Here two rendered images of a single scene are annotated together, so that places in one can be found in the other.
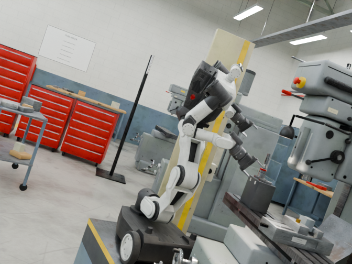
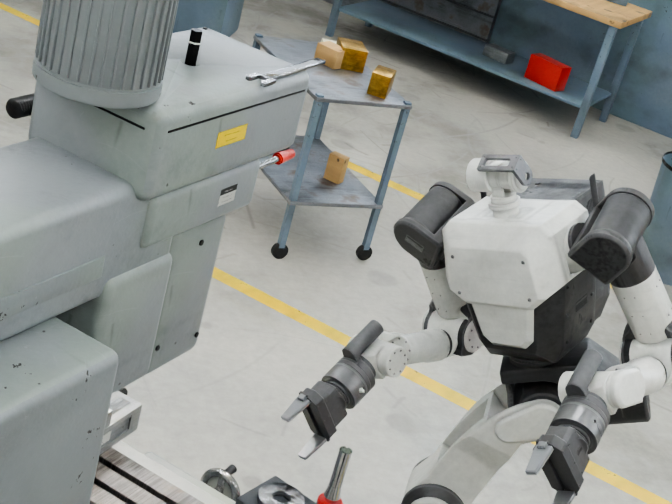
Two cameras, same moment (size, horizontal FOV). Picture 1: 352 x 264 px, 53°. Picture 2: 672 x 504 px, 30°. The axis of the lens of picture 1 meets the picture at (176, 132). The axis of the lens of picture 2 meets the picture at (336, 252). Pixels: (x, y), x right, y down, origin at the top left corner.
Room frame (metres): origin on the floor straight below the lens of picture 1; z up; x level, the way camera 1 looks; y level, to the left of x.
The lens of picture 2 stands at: (3.43, -2.20, 2.57)
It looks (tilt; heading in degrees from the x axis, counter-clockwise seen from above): 25 degrees down; 126
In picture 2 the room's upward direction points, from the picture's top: 16 degrees clockwise
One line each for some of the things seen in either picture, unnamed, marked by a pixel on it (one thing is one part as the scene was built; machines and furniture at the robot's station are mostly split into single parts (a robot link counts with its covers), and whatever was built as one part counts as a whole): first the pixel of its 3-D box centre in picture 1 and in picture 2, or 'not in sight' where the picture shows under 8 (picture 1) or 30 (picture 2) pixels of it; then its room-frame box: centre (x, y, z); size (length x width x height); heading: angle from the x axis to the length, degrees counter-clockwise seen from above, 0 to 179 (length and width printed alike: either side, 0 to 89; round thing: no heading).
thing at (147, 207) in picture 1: (157, 209); not in sight; (2.54, -0.07, 0.68); 0.21 x 0.20 x 0.13; 30
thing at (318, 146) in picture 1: (318, 147); (144, 272); (1.95, -0.76, 1.47); 0.21 x 0.19 x 0.32; 13
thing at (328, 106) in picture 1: (338, 113); (152, 176); (1.96, -0.80, 1.68); 0.34 x 0.24 x 0.10; 103
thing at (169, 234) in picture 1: (155, 222); not in sight; (2.51, -0.08, 0.59); 0.64 x 0.52 x 0.33; 30
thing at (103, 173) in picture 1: (131, 116); not in sight; (5.85, 0.78, 1.05); 0.50 x 0.50 x 2.11; 13
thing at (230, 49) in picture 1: (197, 143); not in sight; (3.63, -0.25, 1.15); 0.52 x 0.40 x 2.30; 103
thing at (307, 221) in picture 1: (305, 223); not in sight; (1.81, -0.79, 1.08); 0.06 x 0.05 x 0.06; 16
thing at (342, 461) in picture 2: (266, 161); (338, 475); (2.42, -0.65, 1.28); 0.03 x 0.03 x 0.11
